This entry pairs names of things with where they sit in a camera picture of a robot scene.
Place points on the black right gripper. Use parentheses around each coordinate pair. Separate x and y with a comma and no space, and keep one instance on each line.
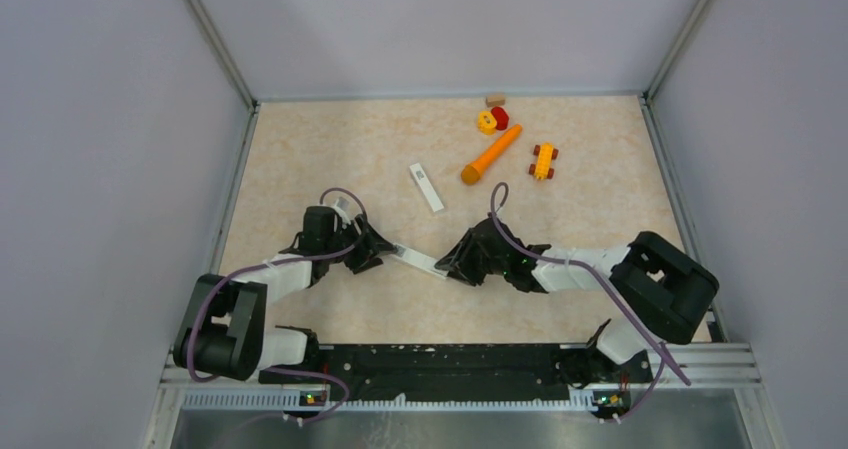
(458,262)

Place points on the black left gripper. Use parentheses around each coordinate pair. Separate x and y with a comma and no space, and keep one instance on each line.
(367,253)

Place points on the small white remote control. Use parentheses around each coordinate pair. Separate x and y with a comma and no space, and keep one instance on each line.
(418,260)

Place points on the white remote battery cover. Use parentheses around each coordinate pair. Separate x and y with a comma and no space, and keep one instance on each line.
(426,187)

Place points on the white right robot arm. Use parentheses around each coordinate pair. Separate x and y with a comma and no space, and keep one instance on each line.
(663,294)

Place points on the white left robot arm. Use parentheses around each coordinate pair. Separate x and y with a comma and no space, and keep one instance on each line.
(223,330)

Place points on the orange toy microphone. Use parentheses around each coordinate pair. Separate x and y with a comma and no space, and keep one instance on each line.
(473,172)

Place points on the yellow toy car red wheels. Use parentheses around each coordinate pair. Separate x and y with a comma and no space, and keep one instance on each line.
(545,154)

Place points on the yellow round toy block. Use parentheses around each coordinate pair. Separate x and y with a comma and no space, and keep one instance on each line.
(487,123)

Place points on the red round toy block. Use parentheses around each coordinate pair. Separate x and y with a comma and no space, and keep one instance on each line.
(501,117)

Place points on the small wooden block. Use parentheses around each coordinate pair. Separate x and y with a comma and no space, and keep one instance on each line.
(495,100)

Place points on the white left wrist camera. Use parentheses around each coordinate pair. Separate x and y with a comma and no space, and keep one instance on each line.
(341,206)

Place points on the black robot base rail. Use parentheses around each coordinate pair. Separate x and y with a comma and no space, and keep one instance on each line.
(452,373)

